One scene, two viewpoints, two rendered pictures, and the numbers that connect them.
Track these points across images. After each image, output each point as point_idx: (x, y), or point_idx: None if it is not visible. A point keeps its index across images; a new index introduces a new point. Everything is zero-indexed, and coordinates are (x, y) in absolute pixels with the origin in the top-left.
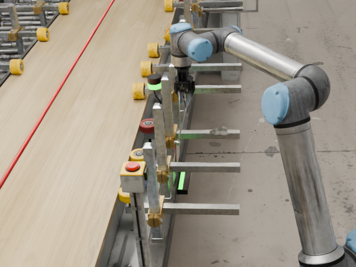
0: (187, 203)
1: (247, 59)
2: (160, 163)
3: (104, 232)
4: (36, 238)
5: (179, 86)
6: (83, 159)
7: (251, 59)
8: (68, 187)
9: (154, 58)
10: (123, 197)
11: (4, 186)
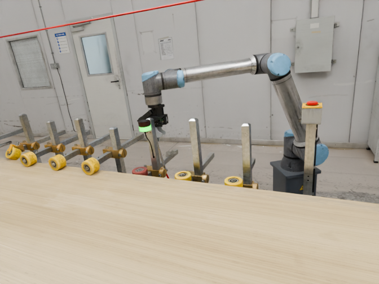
0: (242, 172)
1: (208, 73)
2: (201, 169)
3: (288, 193)
4: (294, 232)
5: (162, 120)
6: (167, 202)
7: (214, 70)
8: (211, 211)
9: (35, 164)
10: (241, 184)
11: (180, 262)
